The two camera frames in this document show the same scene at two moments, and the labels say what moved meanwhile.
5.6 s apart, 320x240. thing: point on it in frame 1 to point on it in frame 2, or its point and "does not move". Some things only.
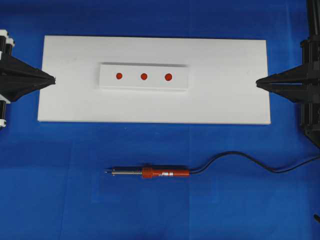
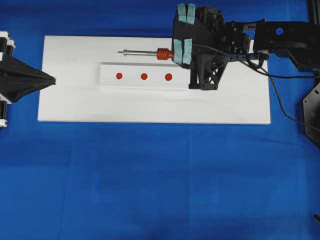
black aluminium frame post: x=313 y=7 does not move
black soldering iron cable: x=196 y=170 to x=269 y=76
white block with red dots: x=151 y=76 does not move
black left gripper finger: x=12 y=90 does not move
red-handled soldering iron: x=149 y=172 to x=162 y=54
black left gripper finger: x=10 y=66 does not move
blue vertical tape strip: x=53 y=185 does not move
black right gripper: x=298 y=90 to x=210 y=33
